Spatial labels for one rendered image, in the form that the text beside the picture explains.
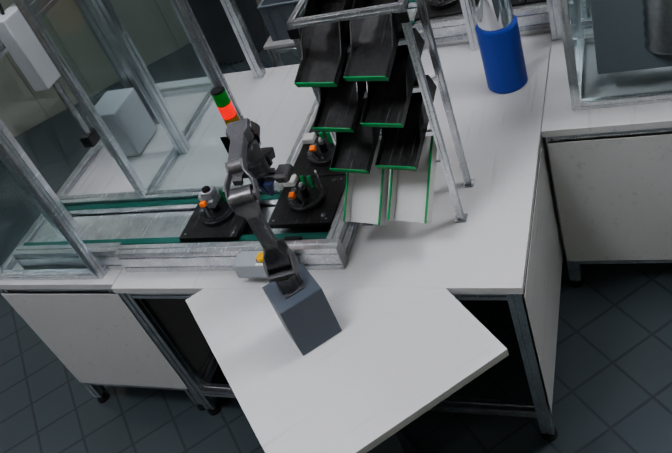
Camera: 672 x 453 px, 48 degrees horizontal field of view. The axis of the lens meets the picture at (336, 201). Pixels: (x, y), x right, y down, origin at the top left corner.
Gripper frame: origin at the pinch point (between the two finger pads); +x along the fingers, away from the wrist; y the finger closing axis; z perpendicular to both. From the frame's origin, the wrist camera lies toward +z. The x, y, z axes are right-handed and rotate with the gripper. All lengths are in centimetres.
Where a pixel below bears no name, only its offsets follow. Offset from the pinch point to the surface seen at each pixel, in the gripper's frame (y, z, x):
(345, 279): -13.2, -2.4, 39.4
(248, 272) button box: 18.9, -5.2, 32.5
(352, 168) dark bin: -22.1, 13.1, 5.9
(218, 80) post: 23.1, 33.2, -18.7
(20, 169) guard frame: 86, -2, -16
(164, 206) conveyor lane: 69, 29, 31
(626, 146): -98, 67, 49
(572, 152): -80, 67, 50
